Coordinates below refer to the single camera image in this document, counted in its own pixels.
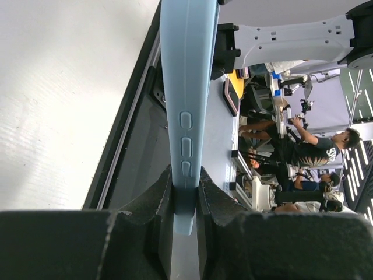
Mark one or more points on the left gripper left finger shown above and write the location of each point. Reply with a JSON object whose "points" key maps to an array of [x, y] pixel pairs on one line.
{"points": [[133, 242]]}

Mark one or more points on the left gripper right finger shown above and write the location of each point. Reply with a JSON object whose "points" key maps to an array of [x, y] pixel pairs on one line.
{"points": [[235, 243]]}

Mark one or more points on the light blue three-hole phone case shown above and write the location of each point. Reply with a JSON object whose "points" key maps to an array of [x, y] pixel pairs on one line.
{"points": [[187, 37]]}

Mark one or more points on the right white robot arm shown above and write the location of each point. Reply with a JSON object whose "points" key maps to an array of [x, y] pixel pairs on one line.
{"points": [[345, 39]]}

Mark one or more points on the seated person in blue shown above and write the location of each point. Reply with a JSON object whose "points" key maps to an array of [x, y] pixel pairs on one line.
{"points": [[301, 184]]}

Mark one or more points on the person in black shirt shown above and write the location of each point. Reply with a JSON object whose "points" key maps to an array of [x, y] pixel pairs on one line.
{"points": [[313, 151]]}

